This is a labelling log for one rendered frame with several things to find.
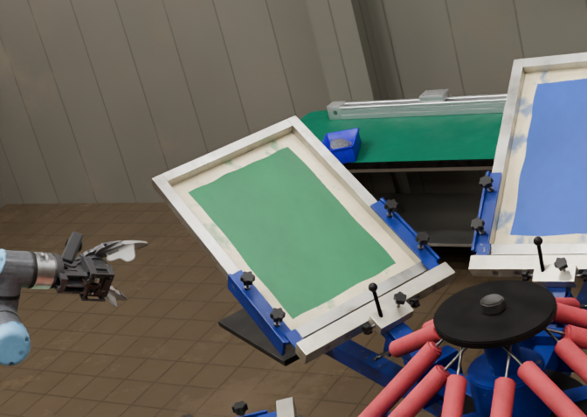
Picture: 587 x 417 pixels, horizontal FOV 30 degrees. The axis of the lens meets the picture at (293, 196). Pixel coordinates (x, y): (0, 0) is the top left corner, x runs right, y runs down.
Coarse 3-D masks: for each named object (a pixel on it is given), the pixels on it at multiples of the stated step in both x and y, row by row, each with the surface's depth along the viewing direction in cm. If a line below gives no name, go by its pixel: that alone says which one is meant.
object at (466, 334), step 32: (480, 288) 288; (512, 288) 283; (544, 288) 279; (448, 320) 277; (480, 320) 273; (512, 320) 269; (544, 320) 265; (512, 352) 276; (480, 384) 278; (576, 384) 291; (480, 416) 283; (512, 416) 276; (544, 416) 279
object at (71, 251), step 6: (72, 234) 235; (78, 234) 236; (66, 240) 235; (72, 240) 233; (78, 240) 234; (66, 246) 231; (72, 246) 231; (78, 246) 232; (66, 252) 229; (72, 252) 229; (78, 252) 235; (66, 258) 227; (72, 258) 227
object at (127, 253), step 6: (126, 240) 232; (132, 240) 232; (138, 240) 232; (126, 246) 231; (132, 246) 231; (138, 246) 232; (144, 246) 233; (108, 252) 230; (114, 252) 231; (120, 252) 230; (126, 252) 230; (132, 252) 230; (108, 258) 229; (114, 258) 229; (120, 258) 229; (126, 258) 229; (132, 258) 228
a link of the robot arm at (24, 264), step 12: (0, 252) 217; (12, 252) 219; (24, 252) 220; (0, 264) 215; (12, 264) 217; (24, 264) 218; (36, 264) 219; (0, 276) 215; (12, 276) 217; (24, 276) 218; (36, 276) 219; (0, 288) 216; (12, 288) 217
